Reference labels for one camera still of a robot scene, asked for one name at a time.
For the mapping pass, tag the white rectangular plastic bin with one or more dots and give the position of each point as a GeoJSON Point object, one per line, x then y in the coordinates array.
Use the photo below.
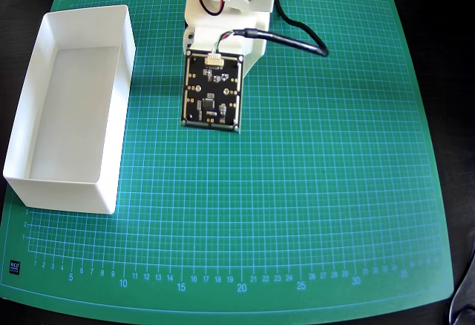
{"type": "Point", "coordinates": [74, 110]}

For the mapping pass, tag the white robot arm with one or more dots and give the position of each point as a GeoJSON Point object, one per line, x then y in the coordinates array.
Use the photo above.
{"type": "Point", "coordinates": [237, 14]}

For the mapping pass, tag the black camera circuit board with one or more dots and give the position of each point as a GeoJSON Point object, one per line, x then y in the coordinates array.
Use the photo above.
{"type": "Point", "coordinates": [211, 95]}

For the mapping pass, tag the green cutting mat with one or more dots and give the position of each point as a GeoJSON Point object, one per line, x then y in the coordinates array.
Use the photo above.
{"type": "Point", "coordinates": [297, 173]}

